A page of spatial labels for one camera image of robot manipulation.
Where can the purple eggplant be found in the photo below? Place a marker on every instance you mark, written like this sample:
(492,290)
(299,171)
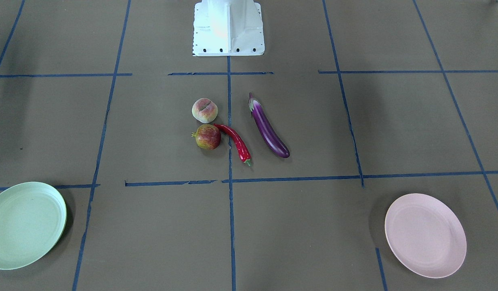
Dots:
(271,139)

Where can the peach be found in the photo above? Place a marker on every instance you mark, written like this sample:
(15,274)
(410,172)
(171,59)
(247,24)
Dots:
(204,110)

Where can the pink plate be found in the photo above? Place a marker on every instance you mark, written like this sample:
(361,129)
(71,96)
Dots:
(425,235)

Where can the red apple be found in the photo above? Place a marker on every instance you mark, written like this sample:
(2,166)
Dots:
(207,137)

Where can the green plate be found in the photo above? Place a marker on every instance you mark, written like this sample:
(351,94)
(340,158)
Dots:
(33,216)

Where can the white camera stand pedestal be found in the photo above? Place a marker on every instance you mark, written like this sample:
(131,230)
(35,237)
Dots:
(228,28)

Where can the red chili pepper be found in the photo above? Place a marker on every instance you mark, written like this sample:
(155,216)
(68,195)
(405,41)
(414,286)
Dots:
(243,151)

